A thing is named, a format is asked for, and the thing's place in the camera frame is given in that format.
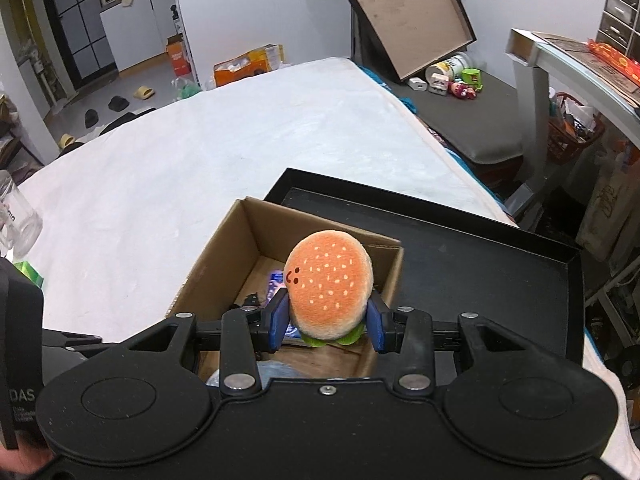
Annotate person's left hand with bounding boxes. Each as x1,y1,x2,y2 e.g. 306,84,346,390
1,448,53,474

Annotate grey drawer organizer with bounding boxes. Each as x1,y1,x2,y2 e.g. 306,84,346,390
596,0,640,61

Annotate green tissue box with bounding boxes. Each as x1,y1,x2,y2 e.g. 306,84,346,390
14,261,43,288

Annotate black slipper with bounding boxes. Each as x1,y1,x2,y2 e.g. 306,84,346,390
107,96,129,113

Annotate glass jar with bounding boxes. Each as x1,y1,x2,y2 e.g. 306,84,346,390
1,170,43,259

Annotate grey bench seat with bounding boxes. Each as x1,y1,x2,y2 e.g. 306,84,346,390
386,76,523,166

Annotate red wire basket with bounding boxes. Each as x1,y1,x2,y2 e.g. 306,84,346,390
547,92,605,165

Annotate orange cardboard box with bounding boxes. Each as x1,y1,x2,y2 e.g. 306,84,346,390
213,44,284,87

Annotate purple tissue pack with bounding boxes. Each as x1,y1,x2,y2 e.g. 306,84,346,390
266,270,300,339

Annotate large leaning cardboard lid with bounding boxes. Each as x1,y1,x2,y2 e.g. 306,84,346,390
348,0,476,81

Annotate plush hamburger toy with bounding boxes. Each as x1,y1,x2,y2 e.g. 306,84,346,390
284,230,373,347

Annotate black stitched fabric pouch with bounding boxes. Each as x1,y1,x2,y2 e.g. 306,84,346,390
228,292,262,311

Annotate curved grey desk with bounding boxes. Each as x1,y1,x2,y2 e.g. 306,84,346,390
506,28,639,217

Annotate white blanket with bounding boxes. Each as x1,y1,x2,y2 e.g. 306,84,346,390
0,56,640,480

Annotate brown cardboard box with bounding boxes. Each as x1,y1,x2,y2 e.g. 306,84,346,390
167,197,404,378

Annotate white supplement jar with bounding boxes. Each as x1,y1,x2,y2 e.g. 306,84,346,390
425,52,475,81

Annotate green toy cup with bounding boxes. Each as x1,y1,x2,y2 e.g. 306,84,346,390
460,67,484,92

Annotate yellow slipper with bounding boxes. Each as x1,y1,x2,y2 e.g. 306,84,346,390
134,86,155,101

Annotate red paper scrolls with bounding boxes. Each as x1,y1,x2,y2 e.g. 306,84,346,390
587,39,640,86

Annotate grey fluffy plush toy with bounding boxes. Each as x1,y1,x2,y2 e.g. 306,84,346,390
206,360,308,392

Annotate black tray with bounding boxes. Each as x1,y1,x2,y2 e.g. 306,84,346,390
266,169,585,363

